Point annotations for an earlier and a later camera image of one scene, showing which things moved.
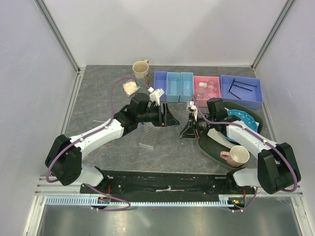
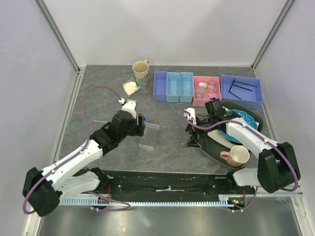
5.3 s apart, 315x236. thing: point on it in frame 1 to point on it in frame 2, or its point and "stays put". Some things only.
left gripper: x=167 y=118 to x=138 y=130
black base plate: x=166 y=183 stays put
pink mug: x=237 y=156 stays put
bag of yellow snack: x=130 y=87 stays put
